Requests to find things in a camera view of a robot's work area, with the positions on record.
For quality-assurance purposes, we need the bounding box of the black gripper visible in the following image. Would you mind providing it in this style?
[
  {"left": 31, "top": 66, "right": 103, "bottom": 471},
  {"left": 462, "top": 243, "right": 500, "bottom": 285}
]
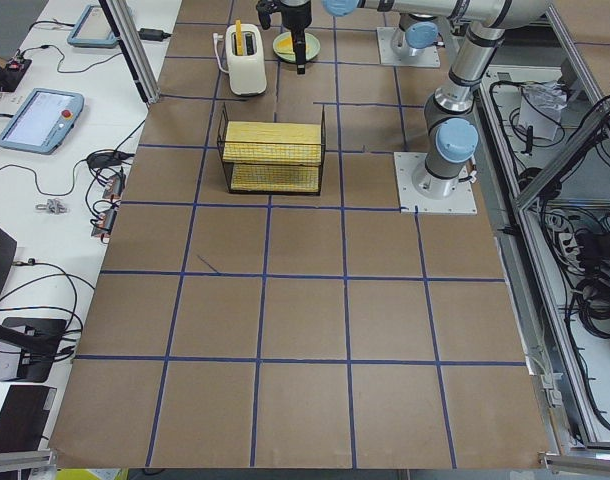
[{"left": 278, "top": 0, "right": 312, "bottom": 75}]

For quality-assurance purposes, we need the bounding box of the white toaster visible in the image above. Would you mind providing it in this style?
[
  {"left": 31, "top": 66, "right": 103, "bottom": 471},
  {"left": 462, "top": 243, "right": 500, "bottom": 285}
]
[{"left": 225, "top": 22, "right": 267, "bottom": 96}]

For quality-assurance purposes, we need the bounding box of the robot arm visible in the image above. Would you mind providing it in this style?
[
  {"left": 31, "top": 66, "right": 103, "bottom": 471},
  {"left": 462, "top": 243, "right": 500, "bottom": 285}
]
[
  {"left": 390, "top": 13, "right": 439, "bottom": 57},
  {"left": 322, "top": 0, "right": 551, "bottom": 200}
]

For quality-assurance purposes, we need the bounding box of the bread slice in toaster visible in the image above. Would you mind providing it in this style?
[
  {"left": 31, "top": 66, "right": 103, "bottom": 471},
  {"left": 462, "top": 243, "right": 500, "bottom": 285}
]
[{"left": 235, "top": 19, "right": 244, "bottom": 56}]

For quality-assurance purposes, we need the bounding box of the light green plate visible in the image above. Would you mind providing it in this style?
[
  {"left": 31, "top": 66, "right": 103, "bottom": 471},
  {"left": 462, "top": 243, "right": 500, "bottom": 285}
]
[{"left": 272, "top": 31, "right": 321, "bottom": 64}]

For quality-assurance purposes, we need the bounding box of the triangular bread on plate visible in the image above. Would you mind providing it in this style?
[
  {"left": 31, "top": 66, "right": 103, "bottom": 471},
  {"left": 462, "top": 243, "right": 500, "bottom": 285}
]
[{"left": 275, "top": 37, "right": 294, "bottom": 55}]

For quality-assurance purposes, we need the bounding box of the wooden shelf board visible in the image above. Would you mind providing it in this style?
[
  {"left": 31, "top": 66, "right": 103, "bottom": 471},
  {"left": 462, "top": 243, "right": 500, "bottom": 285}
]
[{"left": 222, "top": 121, "right": 322, "bottom": 192}]

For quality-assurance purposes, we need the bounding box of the black power adapter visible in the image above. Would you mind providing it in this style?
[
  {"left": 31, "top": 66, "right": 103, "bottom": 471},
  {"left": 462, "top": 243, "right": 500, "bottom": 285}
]
[{"left": 138, "top": 28, "right": 170, "bottom": 42}]

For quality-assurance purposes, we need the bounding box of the far blue teach pendant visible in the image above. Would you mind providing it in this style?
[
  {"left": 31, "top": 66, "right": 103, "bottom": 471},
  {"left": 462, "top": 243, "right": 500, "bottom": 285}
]
[{"left": 67, "top": 4, "right": 118, "bottom": 49}]

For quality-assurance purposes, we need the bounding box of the blue teach pendant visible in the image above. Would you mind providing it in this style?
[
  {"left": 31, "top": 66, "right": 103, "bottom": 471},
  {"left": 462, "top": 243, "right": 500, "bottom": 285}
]
[
  {"left": 0, "top": 88, "right": 85, "bottom": 155},
  {"left": 67, "top": 4, "right": 118, "bottom": 49}
]

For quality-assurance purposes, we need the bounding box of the near blue teach pendant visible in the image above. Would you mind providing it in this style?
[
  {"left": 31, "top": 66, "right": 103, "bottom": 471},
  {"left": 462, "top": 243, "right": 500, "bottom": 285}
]
[{"left": 0, "top": 88, "right": 85, "bottom": 155}]

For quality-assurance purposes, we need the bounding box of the white toaster power cable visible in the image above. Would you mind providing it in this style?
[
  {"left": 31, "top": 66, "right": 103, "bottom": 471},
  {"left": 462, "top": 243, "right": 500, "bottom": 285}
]
[{"left": 212, "top": 32, "right": 231, "bottom": 75}]

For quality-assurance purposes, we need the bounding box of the black wire basket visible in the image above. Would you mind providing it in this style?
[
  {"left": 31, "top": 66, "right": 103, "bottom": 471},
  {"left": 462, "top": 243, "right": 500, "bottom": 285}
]
[{"left": 216, "top": 102, "right": 328, "bottom": 197}]

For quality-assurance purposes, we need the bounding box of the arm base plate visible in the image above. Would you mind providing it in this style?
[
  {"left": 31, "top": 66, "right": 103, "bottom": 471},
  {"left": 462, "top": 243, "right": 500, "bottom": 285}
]
[
  {"left": 394, "top": 152, "right": 477, "bottom": 215},
  {"left": 376, "top": 27, "right": 441, "bottom": 69}
]

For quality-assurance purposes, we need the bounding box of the aluminium frame post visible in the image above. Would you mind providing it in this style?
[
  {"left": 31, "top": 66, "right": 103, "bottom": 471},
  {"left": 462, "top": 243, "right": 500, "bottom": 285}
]
[{"left": 99, "top": 0, "right": 160, "bottom": 105}]

